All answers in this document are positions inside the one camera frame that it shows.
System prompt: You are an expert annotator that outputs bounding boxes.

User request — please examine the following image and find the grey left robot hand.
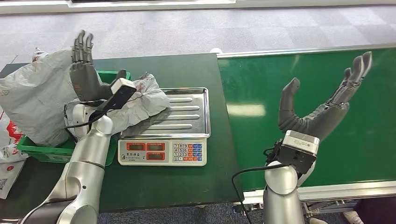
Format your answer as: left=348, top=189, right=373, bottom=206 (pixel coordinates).
left=69, top=30, right=127, bottom=103

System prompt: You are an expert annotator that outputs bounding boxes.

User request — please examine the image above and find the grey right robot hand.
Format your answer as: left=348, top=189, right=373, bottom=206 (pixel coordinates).
left=277, top=51, right=374, bottom=143

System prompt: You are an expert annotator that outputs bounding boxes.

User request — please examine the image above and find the large grey red-print mailer package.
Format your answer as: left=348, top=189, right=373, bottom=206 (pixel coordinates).
left=0, top=48, right=78, bottom=147

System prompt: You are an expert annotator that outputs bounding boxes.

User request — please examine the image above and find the green conveyor belt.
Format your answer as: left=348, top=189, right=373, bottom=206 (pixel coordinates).
left=216, top=43, right=396, bottom=205

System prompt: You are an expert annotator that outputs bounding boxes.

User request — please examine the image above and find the white mailer package red print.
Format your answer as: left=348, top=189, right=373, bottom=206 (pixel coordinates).
left=0, top=108, right=29, bottom=163

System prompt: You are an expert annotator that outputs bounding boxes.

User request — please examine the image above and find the white mailer package QR code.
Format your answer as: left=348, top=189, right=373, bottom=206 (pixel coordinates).
left=0, top=159, right=26, bottom=200

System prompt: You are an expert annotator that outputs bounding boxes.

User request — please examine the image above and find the green plastic crate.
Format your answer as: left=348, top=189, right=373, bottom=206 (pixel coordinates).
left=17, top=70, right=132, bottom=168

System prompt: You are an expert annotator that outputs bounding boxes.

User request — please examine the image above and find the person's shoe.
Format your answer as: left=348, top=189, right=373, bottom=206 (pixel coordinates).
left=342, top=211, right=365, bottom=224

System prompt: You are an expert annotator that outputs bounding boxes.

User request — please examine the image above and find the white electronic scale body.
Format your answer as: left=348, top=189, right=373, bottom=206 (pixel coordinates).
left=117, top=137, right=207, bottom=167

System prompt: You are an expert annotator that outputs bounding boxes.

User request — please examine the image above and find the person's leg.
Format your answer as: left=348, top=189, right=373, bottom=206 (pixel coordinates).
left=354, top=197, right=396, bottom=224

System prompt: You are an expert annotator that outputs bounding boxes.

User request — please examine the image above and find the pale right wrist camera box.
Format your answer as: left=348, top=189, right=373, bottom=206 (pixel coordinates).
left=272, top=130, right=320, bottom=175

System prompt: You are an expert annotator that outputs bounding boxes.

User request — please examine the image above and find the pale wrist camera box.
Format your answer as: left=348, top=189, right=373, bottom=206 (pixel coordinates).
left=96, top=77, right=137, bottom=113
left=272, top=130, right=320, bottom=175

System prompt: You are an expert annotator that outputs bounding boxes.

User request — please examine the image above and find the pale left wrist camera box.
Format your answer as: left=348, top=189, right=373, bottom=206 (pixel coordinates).
left=96, top=77, right=137, bottom=113

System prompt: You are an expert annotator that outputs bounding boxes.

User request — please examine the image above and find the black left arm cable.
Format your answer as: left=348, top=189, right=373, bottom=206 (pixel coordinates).
left=64, top=104, right=106, bottom=131

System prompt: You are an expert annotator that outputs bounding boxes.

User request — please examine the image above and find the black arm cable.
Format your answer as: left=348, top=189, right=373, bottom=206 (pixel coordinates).
left=64, top=104, right=106, bottom=131
left=231, top=164, right=290, bottom=224

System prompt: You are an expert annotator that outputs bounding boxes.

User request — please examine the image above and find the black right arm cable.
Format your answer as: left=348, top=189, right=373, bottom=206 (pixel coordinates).
left=231, top=164, right=290, bottom=224

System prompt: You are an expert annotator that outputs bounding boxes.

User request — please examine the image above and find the metal conveyor support frame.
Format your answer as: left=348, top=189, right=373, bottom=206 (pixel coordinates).
left=303, top=201, right=357, bottom=216

